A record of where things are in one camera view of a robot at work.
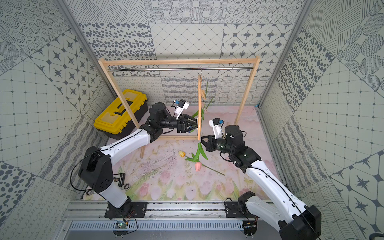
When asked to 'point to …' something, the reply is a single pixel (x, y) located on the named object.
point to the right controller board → (249, 227)
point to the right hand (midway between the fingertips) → (200, 140)
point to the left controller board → (120, 224)
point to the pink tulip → (195, 159)
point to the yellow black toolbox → (115, 121)
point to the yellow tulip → (182, 154)
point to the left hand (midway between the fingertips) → (198, 121)
